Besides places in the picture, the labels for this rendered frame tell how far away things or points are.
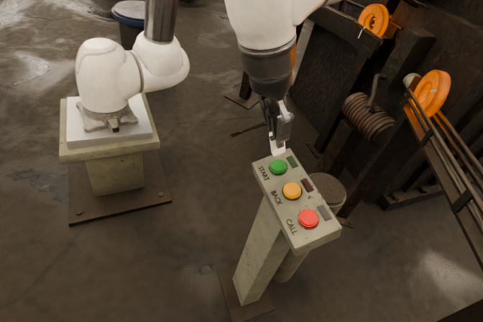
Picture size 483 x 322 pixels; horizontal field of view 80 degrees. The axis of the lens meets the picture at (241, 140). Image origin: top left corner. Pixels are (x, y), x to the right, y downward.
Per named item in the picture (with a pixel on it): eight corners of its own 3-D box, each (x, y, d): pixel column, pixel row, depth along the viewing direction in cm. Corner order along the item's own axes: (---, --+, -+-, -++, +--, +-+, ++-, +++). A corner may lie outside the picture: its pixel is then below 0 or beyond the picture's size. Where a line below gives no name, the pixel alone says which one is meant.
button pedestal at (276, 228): (252, 254, 117) (299, 146, 76) (277, 318, 101) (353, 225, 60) (214, 264, 111) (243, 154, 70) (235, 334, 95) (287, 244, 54)
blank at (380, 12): (371, -1, 130) (365, -1, 129) (395, 9, 119) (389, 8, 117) (357, 34, 139) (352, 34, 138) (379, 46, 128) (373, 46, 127)
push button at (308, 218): (311, 209, 63) (312, 205, 62) (321, 225, 61) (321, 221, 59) (295, 216, 63) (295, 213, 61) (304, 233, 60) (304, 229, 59)
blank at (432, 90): (414, 119, 100) (404, 116, 100) (428, 77, 99) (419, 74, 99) (440, 118, 85) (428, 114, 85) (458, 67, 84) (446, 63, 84)
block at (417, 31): (392, 79, 130) (423, 26, 114) (405, 89, 124) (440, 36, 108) (374, 80, 126) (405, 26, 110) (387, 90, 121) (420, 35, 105)
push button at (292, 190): (295, 183, 68) (295, 179, 67) (304, 196, 65) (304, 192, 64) (280, 189, 68) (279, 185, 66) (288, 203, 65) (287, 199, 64)
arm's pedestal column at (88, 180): (69, 226, 112) (47, 175, 91) (68, 154, 137) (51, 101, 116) (172, 203, 128) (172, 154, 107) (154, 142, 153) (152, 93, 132)
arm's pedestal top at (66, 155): (62, 164, 95) (58, 156, 92) (62, 106, 115) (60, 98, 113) (159, 149, 108) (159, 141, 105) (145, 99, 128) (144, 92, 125)
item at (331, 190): (284, 249, 121) (331, 167, 86) (297, 277, 113) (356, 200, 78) (259, 257, 116) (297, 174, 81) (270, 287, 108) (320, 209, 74)
